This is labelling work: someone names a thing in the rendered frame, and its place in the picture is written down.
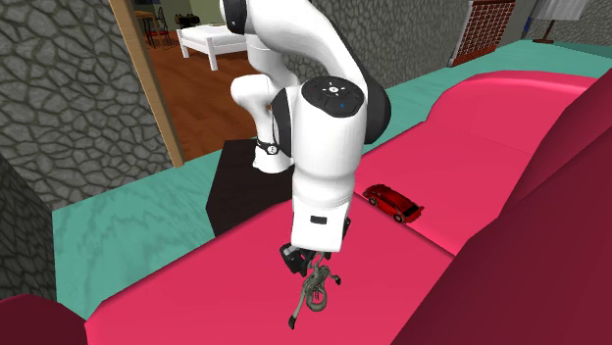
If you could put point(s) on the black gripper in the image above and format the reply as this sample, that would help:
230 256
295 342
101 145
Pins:
294 258

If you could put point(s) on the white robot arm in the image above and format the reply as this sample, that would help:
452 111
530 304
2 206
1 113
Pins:
325 143

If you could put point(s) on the grey-green curled figure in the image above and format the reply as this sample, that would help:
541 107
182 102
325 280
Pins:
321 305

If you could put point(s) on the red toy car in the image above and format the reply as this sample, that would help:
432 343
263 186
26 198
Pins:
394 200

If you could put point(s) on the black robot stand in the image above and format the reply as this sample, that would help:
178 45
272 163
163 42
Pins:
239 186

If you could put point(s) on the red sofa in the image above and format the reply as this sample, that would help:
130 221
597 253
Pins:
478 157

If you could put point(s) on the white bed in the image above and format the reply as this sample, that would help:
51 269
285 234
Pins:
213 38

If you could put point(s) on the dark chair with red seat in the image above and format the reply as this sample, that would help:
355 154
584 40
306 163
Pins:
160 34

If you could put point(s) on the red brick fireplace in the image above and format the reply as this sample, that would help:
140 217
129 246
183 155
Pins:
483 31

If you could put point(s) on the white shade floor lamp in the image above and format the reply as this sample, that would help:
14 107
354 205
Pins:
562 9

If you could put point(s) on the wooden door frame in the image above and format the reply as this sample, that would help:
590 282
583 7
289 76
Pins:
153 91

